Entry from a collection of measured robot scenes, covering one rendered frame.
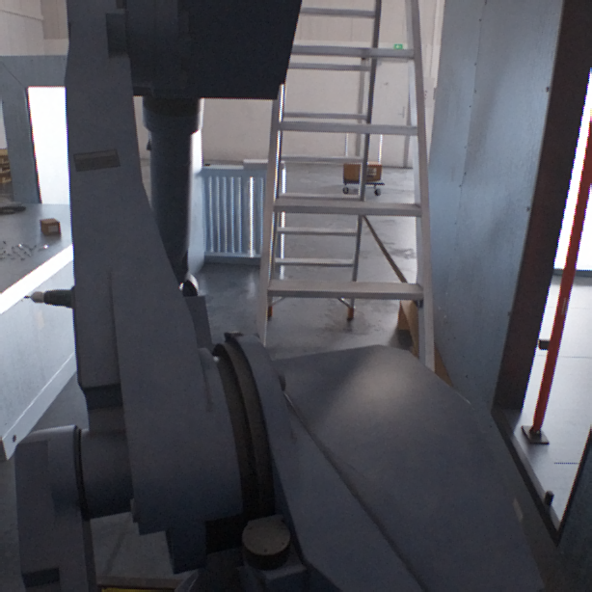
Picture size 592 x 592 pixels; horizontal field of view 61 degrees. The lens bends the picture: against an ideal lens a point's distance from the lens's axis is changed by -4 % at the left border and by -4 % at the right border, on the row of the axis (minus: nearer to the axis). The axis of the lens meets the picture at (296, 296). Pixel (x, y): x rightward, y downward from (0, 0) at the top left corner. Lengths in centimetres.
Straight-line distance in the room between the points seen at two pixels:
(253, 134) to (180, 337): 1064
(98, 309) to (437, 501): 52
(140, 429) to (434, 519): 37
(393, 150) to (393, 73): 152
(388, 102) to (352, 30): 157
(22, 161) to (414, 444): 356
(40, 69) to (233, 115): 781
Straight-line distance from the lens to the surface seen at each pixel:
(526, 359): 181
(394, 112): 1125
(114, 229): 83
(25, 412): 241
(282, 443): 67
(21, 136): 396
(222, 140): 1142
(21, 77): 392
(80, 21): 107
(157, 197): 159
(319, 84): 1118
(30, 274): 228
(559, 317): 159
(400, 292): 143
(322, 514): 64
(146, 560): 180
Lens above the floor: 133
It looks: 21 degrees down
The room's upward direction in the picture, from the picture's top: 2 degrees clockwise
